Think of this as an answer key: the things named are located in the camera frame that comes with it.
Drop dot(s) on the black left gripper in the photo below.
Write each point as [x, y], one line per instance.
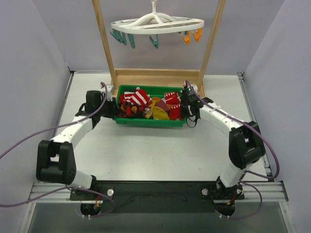
[112, 110]

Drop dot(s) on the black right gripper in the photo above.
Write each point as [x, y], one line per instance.
[185, 107]

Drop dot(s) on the red white striped sock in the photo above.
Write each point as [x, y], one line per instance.
[138, 97]

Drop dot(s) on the white round clip hanger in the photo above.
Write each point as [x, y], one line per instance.
[157, 23]

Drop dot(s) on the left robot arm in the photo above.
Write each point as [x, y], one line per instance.
[55, 157]

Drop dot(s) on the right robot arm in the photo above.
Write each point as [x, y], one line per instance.
[245, 147]

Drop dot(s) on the wooden hanger stand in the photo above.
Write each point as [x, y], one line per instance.
[162, 77]

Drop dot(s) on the black red argyle sock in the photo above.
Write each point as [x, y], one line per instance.
[130, 111]

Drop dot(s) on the red sock with white pattern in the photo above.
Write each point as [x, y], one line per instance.
[172, 99]

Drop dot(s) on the yellow sock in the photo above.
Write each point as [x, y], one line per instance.
[157, 110]

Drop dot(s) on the green plastic bin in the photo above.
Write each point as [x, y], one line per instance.
[153, 91]

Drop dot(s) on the orange clothespin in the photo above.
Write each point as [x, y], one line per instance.
[186, 37]
[197, 34]

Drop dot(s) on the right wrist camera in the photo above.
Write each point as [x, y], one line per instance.
[191, 87]

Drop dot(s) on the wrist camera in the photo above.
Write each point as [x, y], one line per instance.
[107, 89]
[191, 87]

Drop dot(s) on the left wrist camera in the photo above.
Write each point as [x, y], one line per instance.
[107, 89]

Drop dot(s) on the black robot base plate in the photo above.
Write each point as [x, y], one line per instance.
[111, 196]

